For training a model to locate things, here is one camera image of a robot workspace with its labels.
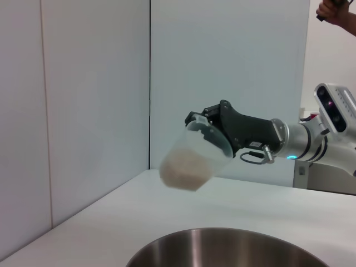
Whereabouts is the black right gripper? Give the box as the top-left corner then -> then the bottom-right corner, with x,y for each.
184,99 -> 280,159

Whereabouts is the clear plastic cup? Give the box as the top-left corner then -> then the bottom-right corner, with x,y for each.
159,120 -> 234,192

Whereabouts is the white rice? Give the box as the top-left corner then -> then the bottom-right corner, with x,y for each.
160,147 -> 211,192

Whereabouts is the stainless steel bowl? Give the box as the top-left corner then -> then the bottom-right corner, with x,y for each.
125,227 -> 332,267

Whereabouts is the person's forearm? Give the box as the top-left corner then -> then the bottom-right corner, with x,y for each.
338,5 -> 356,37

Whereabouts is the person's hand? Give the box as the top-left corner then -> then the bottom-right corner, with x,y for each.
316,0 -> 350,26

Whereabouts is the black cable with silver connector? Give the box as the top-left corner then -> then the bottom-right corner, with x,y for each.
239,144 -> 276,165

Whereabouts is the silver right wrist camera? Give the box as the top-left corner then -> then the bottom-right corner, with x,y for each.
314,82 -> 356,134

